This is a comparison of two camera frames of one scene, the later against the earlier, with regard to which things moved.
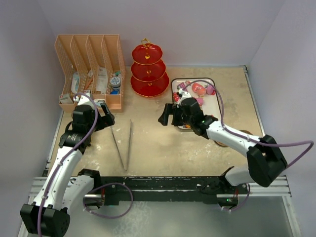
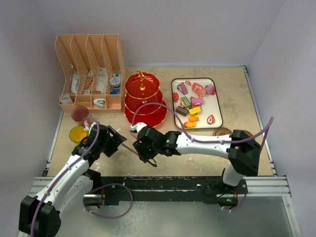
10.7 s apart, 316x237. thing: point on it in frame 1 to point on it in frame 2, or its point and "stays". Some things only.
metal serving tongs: x=125 y=169 to x=129 y=148
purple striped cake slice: x=181 y=85 stays
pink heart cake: x=198 y=89 stays
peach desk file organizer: x=93 y=65 stays
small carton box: x=65 y=98 stays
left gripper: x=106 y=121 to x=115 y=139
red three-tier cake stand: x=149 y=79 to x=141 y=88
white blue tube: x=75 y=82 stays
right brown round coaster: x=246 y=132 stays
